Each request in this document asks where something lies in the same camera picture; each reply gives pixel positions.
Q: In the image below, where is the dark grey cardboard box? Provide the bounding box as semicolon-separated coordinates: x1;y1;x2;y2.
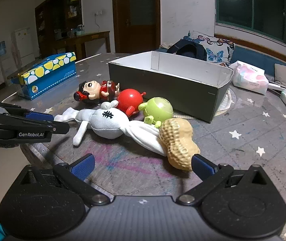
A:
108;51;234;123

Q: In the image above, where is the white plush rabbit toy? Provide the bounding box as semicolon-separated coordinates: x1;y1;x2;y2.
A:
54;100;168;156

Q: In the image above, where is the green framed window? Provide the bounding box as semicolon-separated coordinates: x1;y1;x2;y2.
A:
214;0;286;43

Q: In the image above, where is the dark wooden side table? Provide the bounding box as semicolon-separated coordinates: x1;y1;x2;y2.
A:
51;31;111;61

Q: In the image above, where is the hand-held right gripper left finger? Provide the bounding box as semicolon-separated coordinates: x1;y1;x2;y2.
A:
15;154;111;206

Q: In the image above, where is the green round toy figure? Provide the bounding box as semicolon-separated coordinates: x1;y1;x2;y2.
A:
138;97;175;127

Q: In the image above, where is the dark backpack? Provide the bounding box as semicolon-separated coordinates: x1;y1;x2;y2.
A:
167;39;207;61

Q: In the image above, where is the dark wooden cabinet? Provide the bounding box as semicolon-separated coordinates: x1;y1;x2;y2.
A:
35;0;83;56

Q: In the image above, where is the dark wooden door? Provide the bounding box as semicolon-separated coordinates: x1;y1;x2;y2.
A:
111;0;161;54

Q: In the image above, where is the water dispenser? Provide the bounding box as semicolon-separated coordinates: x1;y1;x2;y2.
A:
0;41;10;73

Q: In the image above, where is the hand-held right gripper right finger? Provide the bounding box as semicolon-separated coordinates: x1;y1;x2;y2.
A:
177;154;271;206

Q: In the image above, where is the grey star print tablecloth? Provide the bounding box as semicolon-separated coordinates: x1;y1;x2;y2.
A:
1;53;286;241

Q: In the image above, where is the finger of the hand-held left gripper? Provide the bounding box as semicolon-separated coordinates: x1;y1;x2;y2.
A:
50;122;70;135
1;103;54;123

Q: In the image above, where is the blue yellow spotted box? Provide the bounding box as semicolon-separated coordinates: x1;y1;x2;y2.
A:
11;52;77;101

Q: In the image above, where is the butterfly print pillow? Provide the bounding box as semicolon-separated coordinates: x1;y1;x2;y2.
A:
183;30;236;67

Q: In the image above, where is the blue sofa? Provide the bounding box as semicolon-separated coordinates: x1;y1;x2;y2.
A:
158;43;286;81

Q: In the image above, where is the tan peanut toy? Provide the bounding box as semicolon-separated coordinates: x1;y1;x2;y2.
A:
159;118;201;172

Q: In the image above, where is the white refrigerator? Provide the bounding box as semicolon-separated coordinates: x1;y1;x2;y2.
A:
15;26;35;59

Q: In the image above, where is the doll figure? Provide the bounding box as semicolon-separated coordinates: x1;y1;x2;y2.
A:
73;80;120;105

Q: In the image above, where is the red round toy figure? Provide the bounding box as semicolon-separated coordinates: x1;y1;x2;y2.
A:
117;89;147;117

